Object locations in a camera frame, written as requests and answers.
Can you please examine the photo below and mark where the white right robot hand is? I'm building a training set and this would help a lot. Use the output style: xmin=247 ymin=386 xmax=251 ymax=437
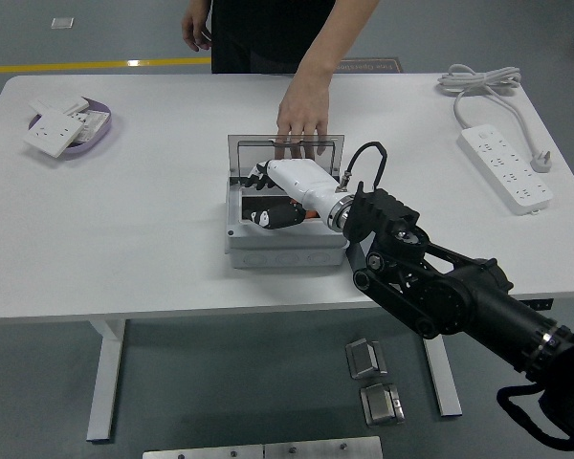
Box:
xmin=240 ymin=159 xmax=348 ymax=231

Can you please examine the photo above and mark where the person's right hand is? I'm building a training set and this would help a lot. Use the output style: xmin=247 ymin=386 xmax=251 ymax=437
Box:
xmin=181 ymin=7 xmax=213 ymax=53

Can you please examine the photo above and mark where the person's left hand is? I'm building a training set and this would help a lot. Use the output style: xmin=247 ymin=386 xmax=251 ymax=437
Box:
xmin=276 ymin=78 xmax=331 ymax=159

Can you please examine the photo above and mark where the orange cylinder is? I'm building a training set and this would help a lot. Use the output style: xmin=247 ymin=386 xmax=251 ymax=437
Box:
xmin=286 ymin=194 xmax=322 ymax=222

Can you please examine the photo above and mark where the grey junction box clear lid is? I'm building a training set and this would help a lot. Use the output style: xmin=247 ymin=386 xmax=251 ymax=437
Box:
xmin=225 ymin=132 xmax=351 ymax=270

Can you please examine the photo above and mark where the person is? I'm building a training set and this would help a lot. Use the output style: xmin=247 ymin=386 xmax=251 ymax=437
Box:
xmin=210 ymin=0 xmax=345 ymax=76

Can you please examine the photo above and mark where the brown floor sign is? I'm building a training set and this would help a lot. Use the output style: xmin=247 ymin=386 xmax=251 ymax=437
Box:
xmin=332 ymin=56 xmax=406 ymax=76

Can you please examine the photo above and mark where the yellow floor tape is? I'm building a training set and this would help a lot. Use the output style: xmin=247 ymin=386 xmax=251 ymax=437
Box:
xmin=0 ymin=56 xmax=212 ymax=76

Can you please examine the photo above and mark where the purple oval tray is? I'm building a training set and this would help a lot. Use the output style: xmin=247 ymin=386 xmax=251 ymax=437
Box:
xmin=27 ymin=98 xmax=114 ymax=157

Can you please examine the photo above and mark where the printed white socket plate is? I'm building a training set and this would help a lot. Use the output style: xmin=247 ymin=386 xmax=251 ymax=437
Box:
xmin=74 ymin=108 xmax=110 ymax=143

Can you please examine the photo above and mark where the white power strip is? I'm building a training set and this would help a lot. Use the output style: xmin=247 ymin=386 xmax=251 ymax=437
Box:
xmin=455 ymin=123 xmax=555 ymax=216

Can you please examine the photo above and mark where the white table leg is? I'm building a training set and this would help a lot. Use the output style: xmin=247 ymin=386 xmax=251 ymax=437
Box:
xmin=85 ymin=317 xmax=127 ymax=442
xmin=421 ymin=333 xmax=463 ymax=418

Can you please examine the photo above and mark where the steel plate with screws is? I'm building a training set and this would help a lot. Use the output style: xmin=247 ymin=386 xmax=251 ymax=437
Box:
xmin=262 ymin=435 xmax=385 ymax=459
xmin=142 ymin=445 xmax=266 ymax=459

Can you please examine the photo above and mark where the white wall switch plate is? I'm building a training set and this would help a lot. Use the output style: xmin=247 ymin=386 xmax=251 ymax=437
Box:
xmin=27 ymin=95 xmax=91 ymax=119

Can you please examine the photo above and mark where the large white wall socket plate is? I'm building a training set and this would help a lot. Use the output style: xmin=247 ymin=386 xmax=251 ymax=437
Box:
xmin=21 ymin=108 xmax=88 ymax=159

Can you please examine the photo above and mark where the open steel bracket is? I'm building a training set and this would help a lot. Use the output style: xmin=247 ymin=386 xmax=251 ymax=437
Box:
xmin=344 ymin=337 xmax=388 ymax=381

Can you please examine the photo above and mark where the closed steel bracket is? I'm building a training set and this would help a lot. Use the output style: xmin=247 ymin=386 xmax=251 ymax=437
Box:
xmin=359 ymin=382 xmax=407 ymax=426

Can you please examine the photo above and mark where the white power cable with plug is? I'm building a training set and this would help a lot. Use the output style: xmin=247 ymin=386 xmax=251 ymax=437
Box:
xmin=434 ymin=63 xmax=554 ymax=174

